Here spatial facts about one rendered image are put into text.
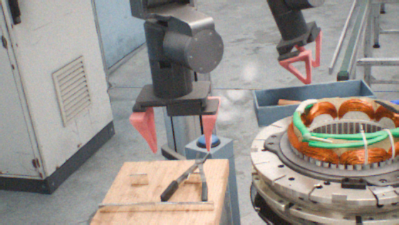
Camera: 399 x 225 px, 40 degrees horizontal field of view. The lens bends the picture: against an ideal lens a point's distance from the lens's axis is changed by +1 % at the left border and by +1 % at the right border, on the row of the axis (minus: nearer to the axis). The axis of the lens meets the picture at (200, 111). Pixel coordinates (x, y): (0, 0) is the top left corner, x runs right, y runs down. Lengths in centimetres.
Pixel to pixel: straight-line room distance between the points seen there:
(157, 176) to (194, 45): 33
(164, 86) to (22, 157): 246
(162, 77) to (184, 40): 10
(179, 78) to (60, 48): 247
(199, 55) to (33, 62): 237
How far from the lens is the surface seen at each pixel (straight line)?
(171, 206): 84
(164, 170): 96
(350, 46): 256
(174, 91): 77
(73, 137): 333
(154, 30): 74
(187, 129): 127
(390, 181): 82
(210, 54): 70
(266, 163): 88
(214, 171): 93
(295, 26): 115
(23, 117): 304
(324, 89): 128
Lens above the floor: 152
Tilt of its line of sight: 23 degrees down
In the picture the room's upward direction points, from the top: 7 degrees counter-clockwise
